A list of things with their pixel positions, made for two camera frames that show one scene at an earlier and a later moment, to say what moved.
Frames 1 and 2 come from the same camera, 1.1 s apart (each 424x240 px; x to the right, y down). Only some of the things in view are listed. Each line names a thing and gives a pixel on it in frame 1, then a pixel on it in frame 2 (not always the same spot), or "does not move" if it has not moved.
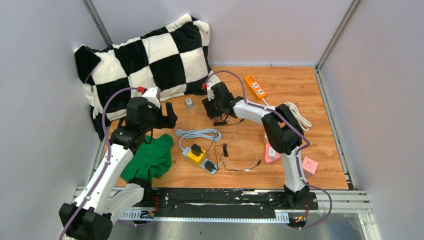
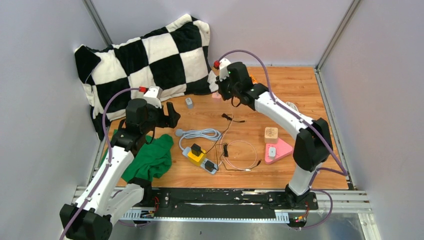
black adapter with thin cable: x=209 y=166 does not move
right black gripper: x=208 y=105 to x=221 y=90
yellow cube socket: x=197 y=160 does not move
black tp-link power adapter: x=196 y=150 does not move
